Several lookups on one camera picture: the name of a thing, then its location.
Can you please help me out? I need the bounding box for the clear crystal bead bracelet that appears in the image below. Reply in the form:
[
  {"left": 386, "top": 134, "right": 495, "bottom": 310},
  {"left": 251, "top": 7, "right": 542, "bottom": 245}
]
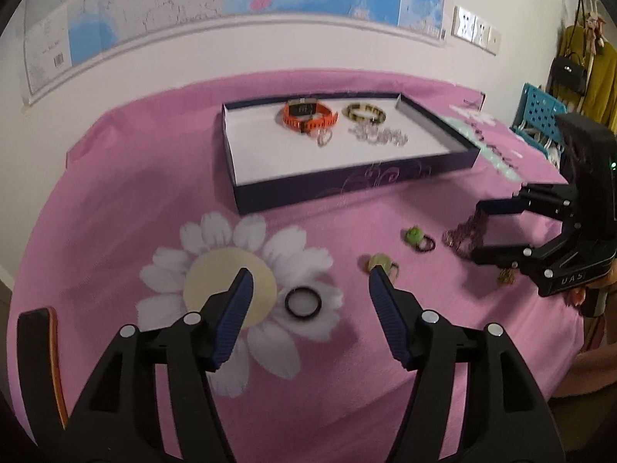
[{"left": 349, "top": 123, "right": 410, "bottom": 148}]

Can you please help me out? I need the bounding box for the purple bead necklace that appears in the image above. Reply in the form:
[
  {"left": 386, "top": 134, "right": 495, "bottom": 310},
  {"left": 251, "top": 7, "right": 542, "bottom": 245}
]
[{"left": 442, "top": 210, "right": 490, "bottom": 259}]

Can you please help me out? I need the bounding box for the black orange-edged board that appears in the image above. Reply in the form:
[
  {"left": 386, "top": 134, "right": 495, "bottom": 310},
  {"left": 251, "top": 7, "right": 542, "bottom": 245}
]
[{"left": 17, "top": 306, "right": 68, "bottom": 444}]

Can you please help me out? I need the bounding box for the person's right forearm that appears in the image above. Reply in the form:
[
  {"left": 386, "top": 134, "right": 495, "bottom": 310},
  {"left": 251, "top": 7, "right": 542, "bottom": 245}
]
[{"left": 550, "top": 318, "right": 617, "bottom": 399}]

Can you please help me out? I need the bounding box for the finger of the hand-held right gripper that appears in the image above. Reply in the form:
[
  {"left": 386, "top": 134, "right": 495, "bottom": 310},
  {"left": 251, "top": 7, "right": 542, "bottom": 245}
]
[
  {"left": 470, "top": 231, "right": 586, "bottom": 283},
  {"left": 475, "top": 182, "right": 579, "bottom": 225}
]

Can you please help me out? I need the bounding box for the blue plastic basket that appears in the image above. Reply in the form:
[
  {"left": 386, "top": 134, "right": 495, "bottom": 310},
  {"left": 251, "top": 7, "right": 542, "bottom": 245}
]
[{"left": 511, "top": 83, "right": 567, "bottom": 155}]

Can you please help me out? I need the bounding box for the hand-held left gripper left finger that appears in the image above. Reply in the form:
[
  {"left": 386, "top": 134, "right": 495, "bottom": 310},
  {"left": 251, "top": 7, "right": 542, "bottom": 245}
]
[{"left": 60, "top": 267, "right": 255, "bottom": 463}]

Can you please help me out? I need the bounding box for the wall map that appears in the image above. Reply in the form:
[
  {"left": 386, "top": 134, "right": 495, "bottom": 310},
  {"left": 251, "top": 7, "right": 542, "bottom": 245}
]
[{"left": 22, "top": 0, "right": 447, "bottom": 107}]

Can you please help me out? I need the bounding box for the black ring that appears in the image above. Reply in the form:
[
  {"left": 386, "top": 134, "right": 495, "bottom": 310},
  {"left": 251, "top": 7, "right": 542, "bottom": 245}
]
[{"left": 284, "top": 288, "right": 322, "bottom": 320}]

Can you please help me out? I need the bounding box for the pale green stone ring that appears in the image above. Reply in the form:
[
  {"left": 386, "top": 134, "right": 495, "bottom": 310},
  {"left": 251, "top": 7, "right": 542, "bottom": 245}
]
[{"left": 359, "top": 253, "right": 400, "bottom": 283}]

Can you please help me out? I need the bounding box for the pink floral blanket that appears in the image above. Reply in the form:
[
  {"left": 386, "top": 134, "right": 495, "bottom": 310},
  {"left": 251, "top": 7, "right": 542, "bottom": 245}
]
[{"left": 7, "top": 70, "right": 593, "bottom": 463}]

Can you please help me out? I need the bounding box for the purple jewelry box tray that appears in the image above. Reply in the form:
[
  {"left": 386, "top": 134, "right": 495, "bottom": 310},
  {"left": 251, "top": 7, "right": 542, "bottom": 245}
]
[{"left": 222, "top": 91, "right": 483, "bottom": 215}]

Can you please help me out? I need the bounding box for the orange wristwatch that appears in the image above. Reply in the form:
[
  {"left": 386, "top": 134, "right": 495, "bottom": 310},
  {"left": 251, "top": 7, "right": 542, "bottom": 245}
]
[{"left": 282, "top": 99, "right": 338, "bottom": 132}]

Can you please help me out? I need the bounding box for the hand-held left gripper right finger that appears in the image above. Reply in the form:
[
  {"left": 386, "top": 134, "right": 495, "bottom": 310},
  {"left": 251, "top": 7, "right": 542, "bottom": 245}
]
[{"left": 369, "top": 266, "right": 567, "bottom": 463}]

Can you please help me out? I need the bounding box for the yellow coat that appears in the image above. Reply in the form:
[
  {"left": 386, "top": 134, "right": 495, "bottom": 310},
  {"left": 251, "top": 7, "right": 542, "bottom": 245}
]
[{"left": 559, "top": 26, "right": 617, "bottom": 126}]

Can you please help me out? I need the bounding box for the pink translucent ring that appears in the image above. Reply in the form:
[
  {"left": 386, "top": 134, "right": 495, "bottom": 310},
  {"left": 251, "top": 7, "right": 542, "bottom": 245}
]
[{"left": 306, "top": 125, "right": 334, "bottom": 148}]

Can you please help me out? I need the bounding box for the black handbag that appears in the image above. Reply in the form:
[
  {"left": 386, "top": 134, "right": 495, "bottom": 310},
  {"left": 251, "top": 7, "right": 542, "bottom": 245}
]
[{"left": 550, "top": 53, "right": 590, "bottom": 96}]

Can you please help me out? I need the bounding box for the tortoiseshell bangle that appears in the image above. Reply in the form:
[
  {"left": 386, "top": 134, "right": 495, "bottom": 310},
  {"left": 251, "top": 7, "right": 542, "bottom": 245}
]
[{"left": 342, "top": 103, "right": 386, "bottom": 125}]

